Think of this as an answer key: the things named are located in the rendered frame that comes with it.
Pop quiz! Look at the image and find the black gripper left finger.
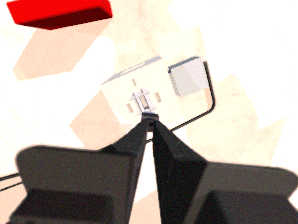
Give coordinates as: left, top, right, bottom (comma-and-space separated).
15, 119, 149, 224

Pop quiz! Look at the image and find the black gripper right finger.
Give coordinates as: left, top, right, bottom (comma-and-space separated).
152, 120, 298, 224

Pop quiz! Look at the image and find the red rectangular block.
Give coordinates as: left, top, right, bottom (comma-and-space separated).
7, 0, 113, 30

